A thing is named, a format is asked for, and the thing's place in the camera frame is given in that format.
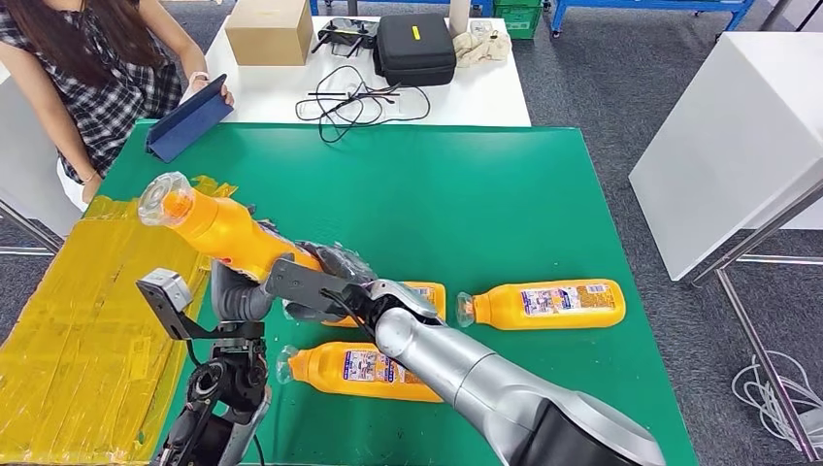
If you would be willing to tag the brown cardboard box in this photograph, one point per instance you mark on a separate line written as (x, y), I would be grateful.
(269, 32)

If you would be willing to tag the yellow taped cardboard sheet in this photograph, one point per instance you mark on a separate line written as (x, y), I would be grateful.
(77, 360)

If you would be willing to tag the tablet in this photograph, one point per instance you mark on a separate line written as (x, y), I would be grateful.
(191, 123)

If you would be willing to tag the person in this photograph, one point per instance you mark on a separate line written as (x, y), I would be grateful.
(96, 64)

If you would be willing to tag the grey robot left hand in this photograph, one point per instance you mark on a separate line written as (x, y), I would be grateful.
(241, 299)

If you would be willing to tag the person's left hand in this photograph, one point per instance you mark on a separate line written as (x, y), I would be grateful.
(211, 87)

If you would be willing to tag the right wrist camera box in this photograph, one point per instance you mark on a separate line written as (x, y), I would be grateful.
(302, 283)

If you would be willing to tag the black device with antennas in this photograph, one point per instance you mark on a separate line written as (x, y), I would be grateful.
(345, 33)

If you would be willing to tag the green plastic crate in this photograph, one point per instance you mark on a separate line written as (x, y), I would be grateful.
(519, 20)

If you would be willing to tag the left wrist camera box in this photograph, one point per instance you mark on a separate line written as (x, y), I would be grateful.
(167, 289)

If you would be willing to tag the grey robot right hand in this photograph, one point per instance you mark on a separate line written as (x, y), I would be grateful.
(347, 264)

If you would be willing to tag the black zip case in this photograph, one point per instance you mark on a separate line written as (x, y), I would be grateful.
(414, 54)

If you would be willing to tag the steel table leg frame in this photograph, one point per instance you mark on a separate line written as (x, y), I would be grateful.
(759, 235)

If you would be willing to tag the blue metal rack frame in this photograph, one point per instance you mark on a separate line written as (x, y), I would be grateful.
(315, 6)
(559, 18)

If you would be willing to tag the beige cardboard tube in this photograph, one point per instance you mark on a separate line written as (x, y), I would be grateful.
(459, 17)

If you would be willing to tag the orange detergent bottle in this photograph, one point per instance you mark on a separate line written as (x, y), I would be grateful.
(218, 225)
(315, 373)
(434, 302)
(498, 309)

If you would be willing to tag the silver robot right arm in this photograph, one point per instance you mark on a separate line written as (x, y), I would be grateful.
(450, 366)

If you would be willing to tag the beige cloth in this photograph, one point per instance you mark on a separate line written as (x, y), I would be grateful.
(481, 48)

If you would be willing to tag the person's right hand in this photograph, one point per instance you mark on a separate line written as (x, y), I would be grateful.
(93, 188)

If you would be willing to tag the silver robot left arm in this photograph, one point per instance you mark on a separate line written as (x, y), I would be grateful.
(225, 379)

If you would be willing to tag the green table mat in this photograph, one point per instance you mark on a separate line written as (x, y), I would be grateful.
(450, 212)

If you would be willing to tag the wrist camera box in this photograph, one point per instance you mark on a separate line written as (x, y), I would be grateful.
(302, 283)
(167, 289)

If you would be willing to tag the white table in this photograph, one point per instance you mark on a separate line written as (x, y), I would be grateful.
(739, 145)
(463, 99)
(26, 161)

